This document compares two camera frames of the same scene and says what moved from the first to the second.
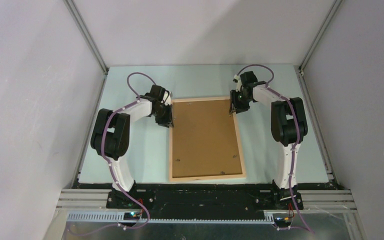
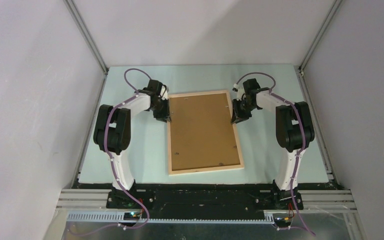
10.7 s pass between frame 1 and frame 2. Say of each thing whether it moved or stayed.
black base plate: stayed
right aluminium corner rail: stayed
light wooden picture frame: moved
